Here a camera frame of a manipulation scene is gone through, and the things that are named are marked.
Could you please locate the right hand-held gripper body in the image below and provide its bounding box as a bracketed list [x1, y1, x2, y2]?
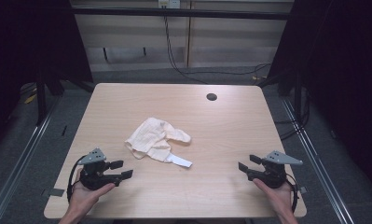
[246, 150, 304, 189]

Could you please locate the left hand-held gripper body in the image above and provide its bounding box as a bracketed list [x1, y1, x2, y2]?
[76, 147, 124, 191]

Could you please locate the cream muslin cloth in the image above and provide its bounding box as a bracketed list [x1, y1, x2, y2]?
[124, 117, 194, 169]

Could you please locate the person's left hand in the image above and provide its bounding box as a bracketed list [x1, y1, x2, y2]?
[69, 169, 117, 215]

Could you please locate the person's right hand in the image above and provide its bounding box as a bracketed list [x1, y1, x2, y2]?
[252, 177, 296, 217]

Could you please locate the black metal stand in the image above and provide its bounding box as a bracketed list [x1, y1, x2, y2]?
[34, 73, 48, 126]
[293, 73, 303, 123]

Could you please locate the yellow floor marker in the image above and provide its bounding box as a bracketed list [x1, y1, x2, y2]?
[24, 92, 38, 105]

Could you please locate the dark curtain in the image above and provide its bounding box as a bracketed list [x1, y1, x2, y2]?
[267, 0, 372, 194]
[0, 0, 94, 150]

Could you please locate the black horizontal metal bar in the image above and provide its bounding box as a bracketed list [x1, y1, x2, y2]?
[71, 7, 293, 21]

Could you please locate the white power outlet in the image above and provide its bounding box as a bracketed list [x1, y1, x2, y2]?
[158, 0, 182, 9]

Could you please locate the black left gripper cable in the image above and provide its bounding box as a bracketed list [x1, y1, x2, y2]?
[66, 155, 88, 203]

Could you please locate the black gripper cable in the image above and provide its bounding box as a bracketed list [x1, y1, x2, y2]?
[285, 173, 299, 215]
[66, 155, 88, 203]

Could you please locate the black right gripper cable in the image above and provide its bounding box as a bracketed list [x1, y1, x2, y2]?
[285, 173, 299, 215]

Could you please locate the grey metal floor rail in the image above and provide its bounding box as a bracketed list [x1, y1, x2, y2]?
[0, 95, 62, 224]
[281, 98, 356, 224]

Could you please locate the bundle of black floor cables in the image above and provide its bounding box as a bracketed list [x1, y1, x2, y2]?
[272, 88, 311, 142]

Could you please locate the black floor cable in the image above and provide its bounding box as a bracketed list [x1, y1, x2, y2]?
[180, 63, 272, 77]

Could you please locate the black hanging cable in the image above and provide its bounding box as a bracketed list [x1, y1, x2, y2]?
[162, 15, 210, 86]

